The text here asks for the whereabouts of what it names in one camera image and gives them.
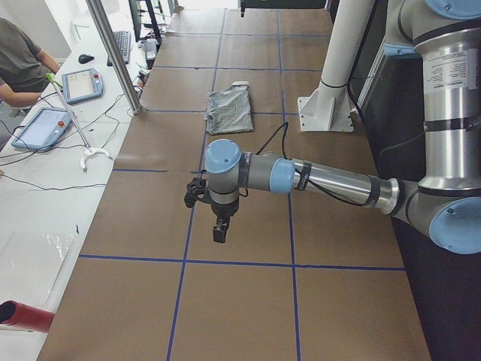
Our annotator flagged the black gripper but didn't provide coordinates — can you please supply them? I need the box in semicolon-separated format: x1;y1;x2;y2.
211;201;239;243

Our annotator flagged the navy white striped polo shirt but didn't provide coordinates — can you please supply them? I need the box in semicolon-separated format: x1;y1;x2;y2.
204;81;254;135

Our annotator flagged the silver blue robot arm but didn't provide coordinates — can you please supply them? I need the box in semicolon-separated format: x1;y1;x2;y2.
201;1;480;254

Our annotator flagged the black keyboard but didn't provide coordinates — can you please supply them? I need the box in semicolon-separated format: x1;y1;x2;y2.
113;30;132;65

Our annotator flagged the white curved hook piece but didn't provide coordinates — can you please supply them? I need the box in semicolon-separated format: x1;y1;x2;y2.
80;147;113;173

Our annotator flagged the black computer mouse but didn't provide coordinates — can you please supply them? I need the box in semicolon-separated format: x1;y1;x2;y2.
78;53;95;65

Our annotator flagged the far blue teach pendant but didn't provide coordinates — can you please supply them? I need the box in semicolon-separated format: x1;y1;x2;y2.
62;68;104;105

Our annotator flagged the blue teach pendant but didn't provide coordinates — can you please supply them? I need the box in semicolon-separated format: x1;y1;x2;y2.
62;68;104;105
11;107;72;152

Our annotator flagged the clear plastic bag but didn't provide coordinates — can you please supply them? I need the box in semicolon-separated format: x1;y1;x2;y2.
1;232;77;308

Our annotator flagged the near blue teach pendant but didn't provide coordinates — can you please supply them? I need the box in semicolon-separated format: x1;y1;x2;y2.
11;107;72;152

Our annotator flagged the red cylinder tube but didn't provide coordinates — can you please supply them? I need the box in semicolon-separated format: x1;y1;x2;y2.
1;300;55;333

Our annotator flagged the seated person grey shirt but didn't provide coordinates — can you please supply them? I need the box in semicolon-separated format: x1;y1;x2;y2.
1;18;60;108

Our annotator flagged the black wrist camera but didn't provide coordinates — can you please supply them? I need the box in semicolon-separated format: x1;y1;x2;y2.
183;177;210;208

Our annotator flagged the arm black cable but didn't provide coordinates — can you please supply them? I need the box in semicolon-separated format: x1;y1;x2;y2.
240;120;368;207

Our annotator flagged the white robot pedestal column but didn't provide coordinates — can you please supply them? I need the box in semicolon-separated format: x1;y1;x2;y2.
298;0;375;132

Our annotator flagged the aluminium frame post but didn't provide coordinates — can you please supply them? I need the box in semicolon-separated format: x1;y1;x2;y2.
86;0;141;114

